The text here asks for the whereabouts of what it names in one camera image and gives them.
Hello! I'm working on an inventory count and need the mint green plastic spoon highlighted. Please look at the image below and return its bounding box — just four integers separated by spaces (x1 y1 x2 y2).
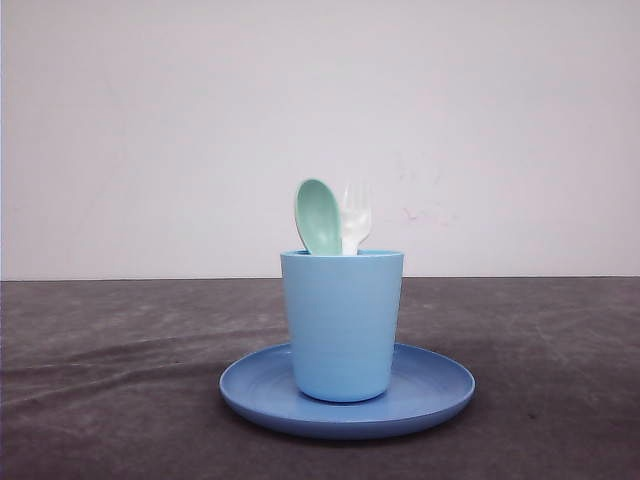
294 179 342 256

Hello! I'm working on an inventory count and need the white plastic fork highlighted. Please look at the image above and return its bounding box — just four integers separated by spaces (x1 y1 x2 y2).
340 181 372 255

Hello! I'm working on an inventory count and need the dark grey tablecloth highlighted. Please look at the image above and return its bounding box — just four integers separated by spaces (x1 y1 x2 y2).
1 278 639 479

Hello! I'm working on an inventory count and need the light blue plastic cup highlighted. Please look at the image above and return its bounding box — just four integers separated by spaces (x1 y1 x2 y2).
280 250 404 403

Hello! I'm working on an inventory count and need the blue plastic plate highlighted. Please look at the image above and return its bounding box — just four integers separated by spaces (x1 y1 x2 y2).
219 343 476 440

